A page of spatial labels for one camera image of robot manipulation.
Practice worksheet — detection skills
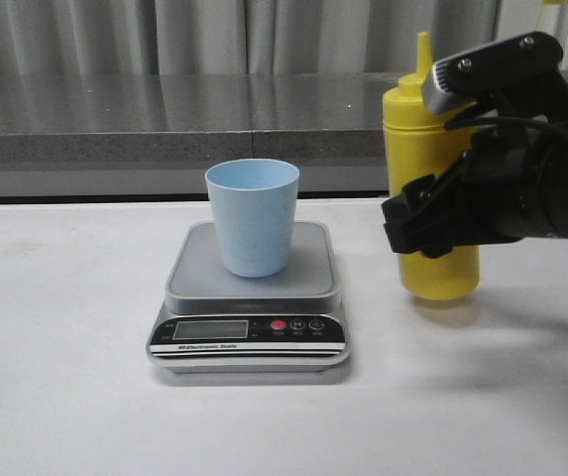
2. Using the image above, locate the yellow squeeze bottle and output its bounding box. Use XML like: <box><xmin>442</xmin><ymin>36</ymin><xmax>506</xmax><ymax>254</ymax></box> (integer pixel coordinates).
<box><xmin>383</xmin><ymin>32</ymin><xmax>482</xmax><ymax>300</ymax></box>

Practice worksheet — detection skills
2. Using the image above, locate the grey curtain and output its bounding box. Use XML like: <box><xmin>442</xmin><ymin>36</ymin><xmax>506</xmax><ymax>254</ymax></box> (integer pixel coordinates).
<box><xmin>0</xmin><ymin>1</ymin><xmax>568</xmax><ymax>76</ymax></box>

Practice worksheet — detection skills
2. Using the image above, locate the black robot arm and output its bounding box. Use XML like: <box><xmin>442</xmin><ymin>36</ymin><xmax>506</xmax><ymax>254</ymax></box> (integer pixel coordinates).
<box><xmin>382</xmin><ymin>71</ymin><xmax>568</xmax><ymax>258</ymax></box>

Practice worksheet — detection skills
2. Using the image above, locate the light blue plastic cup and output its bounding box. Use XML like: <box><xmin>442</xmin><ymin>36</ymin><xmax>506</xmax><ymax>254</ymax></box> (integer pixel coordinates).
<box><xmin>205</xmin><ymin>159</ymin><xmax>300</xmax><ymax>278</ymax></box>

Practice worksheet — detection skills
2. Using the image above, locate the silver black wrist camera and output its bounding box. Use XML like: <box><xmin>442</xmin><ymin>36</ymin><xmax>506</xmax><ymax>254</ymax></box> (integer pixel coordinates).
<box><xmin>422</xmin><ymin>31</ymin><xmax>564</xmax><ymax>115</ymax></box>

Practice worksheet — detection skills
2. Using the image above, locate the silver digital kitchen scale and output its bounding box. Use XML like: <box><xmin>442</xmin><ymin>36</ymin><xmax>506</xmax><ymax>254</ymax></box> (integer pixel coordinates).
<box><xmin>147</xmin><ymin>221</ymin><xmax>352</xmax><ymax>385</ymax></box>

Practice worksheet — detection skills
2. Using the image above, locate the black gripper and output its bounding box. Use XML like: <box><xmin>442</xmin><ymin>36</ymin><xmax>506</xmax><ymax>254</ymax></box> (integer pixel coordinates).
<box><xmin>382</xmin><ymin>125</ymin><xmax>561</xmax><ymax>259</ymax></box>

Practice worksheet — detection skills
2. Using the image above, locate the dark grey granite counter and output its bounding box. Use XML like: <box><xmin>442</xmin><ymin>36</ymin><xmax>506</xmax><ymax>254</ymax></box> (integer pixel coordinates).
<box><xmin>0</xmin><ymin>68</ymin><xmax>568</xmax><ymax>199</ymax></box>

